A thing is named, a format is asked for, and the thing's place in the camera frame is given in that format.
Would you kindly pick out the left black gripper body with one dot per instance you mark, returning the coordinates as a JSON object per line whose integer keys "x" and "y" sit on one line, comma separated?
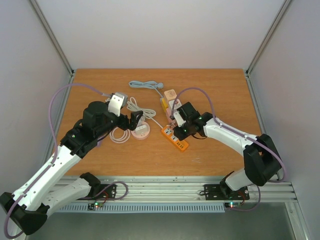
{"x": 124, "y": 125}

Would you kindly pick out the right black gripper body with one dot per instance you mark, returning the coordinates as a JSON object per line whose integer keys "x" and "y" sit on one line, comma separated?
{"x": 179, "y": 133}

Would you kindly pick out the white plug adapter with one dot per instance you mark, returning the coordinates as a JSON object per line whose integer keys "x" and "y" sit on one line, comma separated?
{"x": 140, "y": 130}

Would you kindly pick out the pink cube adapter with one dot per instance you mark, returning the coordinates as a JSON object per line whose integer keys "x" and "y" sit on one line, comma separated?
{"x": 168, "y": 115}

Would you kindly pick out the white cube socket adapter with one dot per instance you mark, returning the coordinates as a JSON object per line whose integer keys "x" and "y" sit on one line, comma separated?
{"x": 174, "y": 104}

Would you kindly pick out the yellow cube socket adapter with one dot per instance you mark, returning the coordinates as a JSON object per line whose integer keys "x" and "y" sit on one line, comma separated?
{"x": 164, "y": 104}

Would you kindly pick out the blue power strip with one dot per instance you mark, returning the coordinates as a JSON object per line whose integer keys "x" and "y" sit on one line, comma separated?
{"x": 151, "y": 84}

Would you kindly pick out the tan cube adapter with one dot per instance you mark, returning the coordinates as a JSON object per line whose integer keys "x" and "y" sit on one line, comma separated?
{"x": 170, "y": 95}

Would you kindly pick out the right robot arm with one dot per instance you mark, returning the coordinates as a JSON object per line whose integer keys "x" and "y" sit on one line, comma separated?
{"x": 260, "y": 155}

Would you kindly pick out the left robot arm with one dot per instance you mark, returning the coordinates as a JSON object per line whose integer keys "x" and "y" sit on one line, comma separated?
{"x": 32, "y": 204}

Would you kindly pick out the orange power strip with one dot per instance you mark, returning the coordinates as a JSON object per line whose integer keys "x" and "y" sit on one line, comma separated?
{"x": 168, "y": 133}

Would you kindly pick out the pink round power strip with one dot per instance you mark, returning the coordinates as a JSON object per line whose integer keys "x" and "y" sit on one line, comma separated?
{"x": 127, "y": 134}

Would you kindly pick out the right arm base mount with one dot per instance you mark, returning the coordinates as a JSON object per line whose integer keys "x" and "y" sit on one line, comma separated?
{"x": 212, "y": 192}

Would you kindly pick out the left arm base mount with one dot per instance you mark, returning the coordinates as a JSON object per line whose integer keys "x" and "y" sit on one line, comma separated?
{"x": 106, "y": 192}

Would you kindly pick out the blue cable tray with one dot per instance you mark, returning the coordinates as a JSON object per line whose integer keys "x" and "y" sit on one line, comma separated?
{"x": 141, "y": 208}

